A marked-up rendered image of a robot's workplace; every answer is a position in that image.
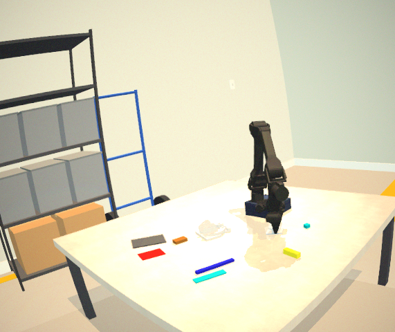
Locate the red flat rectangular plate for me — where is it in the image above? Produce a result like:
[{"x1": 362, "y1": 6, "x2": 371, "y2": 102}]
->
[{"x1": 138, "y1": 248, "x2": 166, "y2": 260}]

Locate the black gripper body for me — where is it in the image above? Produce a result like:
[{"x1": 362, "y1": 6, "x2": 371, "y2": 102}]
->
[{"x1": 266, "y1": 196, "x2": 285, "y2": 222}]

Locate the blue long thin bar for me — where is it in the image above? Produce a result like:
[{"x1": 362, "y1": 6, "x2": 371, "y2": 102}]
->
[{"x1": 195, "y1": 258, "x2": 235, "y2": 275}]

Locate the orange rectangular block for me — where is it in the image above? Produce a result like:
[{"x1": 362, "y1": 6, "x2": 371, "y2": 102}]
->
[{"x1": 172, "y1": 236, "x2": 187, "y2": 245}]

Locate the yellow rectangular block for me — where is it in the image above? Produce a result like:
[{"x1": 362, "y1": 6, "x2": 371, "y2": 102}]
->
[{"x1": 283, "y1": 248, "x2": 301, "y2": 259}]

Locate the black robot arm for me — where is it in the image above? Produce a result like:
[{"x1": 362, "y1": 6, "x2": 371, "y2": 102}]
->
[{"x1": 248, "y1": 120, "x2": 289, "y2": 213}]

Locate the cyan flat bar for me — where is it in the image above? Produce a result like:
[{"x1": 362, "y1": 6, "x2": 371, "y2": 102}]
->
[{"x1": 192, "y1": 269, "x2": 227, "y2": 284}]

